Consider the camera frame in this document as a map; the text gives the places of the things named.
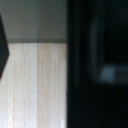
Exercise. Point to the gripper finger blue and black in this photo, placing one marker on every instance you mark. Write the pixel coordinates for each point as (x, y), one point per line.
(2, 50)

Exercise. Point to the black air fryer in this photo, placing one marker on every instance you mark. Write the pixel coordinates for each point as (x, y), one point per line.
(100, 66)

